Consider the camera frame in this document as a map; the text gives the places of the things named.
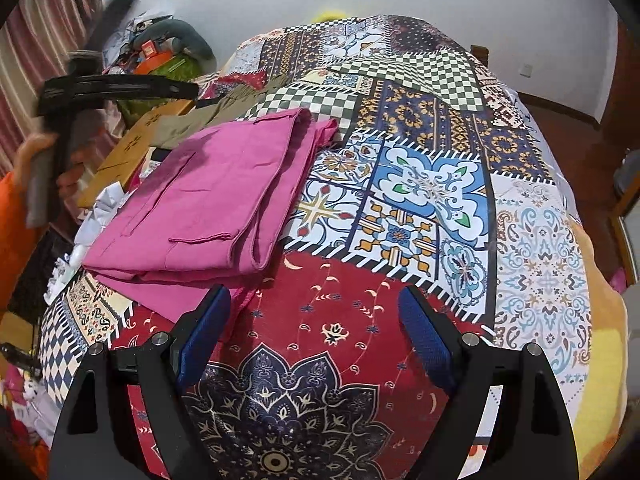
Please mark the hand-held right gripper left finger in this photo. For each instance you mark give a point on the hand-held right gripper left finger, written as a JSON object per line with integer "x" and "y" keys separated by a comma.
{"x": 202, "y": 335}

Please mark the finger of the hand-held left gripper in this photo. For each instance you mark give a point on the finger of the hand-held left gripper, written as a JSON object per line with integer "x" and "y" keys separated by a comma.
{"x": 120, "y": 91}

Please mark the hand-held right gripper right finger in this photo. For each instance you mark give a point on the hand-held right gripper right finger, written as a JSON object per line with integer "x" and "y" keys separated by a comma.
{"x": 425, "y": 335}

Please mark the pink pants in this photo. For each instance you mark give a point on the pink pants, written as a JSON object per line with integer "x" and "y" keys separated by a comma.
{"x": 210, "y": 200}

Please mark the olive green pants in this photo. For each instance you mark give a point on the olive green pants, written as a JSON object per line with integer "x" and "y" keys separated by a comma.
{"x": 215, "y": 110}

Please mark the green patterned bag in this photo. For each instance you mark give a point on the green patterned bag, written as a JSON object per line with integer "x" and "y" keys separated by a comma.
{"x": 160, "y": 77}

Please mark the orange box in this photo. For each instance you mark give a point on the orange box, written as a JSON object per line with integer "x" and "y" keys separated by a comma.
{"x": 152, "y": 55}

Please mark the wooden lap table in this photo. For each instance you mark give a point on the wooden lap table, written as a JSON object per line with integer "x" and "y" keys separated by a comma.
{"x": 125, "y": 155}

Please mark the pile of crumpled clothes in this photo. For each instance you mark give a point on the pile of crumpled clothes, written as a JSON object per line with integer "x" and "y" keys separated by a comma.
{"x": 137, "y": 22}

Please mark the white crumpled paper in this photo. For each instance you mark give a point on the white crumpled paper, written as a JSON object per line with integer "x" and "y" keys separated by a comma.
{"x": 100, "y": 220}

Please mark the grey neck pillow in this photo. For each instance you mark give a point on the grey neck pillow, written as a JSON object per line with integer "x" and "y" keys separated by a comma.
{"x": 187, "y": 35}

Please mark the striped red curtain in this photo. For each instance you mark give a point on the striped red curtain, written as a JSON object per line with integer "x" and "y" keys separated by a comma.
{"x": 35, "y": 35}

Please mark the patchwork printed blanket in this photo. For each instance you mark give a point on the patchwork printed blanket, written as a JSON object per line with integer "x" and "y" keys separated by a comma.
{"x": 400, "y": 210}

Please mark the orange fleece blanket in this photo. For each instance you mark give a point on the orange fleece blanket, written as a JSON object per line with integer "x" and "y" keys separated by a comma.
{"x": 607, "y": 335}

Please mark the clutter of small packets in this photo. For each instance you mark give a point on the clutter of small packets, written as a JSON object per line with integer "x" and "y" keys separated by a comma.
{"x": 25, "y": 410}

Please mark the yellow curved cushion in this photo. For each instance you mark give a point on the yellow curved cushion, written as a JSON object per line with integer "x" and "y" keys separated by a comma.
{"x": 330, "y": 14}

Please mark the wardrobe with heart stickers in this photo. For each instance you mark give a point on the wardrobe with heart stickers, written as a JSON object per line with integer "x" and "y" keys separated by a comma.
{"x": 627, "y": 170}

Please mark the wooden door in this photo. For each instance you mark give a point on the wooden door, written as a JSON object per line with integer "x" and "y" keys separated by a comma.
{"x": 620, "y": 75}

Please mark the white wall socket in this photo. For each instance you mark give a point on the white wall socket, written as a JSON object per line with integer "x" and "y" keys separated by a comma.
{"x": 525, "y": 70}

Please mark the wooden bed post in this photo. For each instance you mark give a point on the wooden bed post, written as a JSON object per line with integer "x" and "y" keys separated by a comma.
{"x": 479, "y": 54}

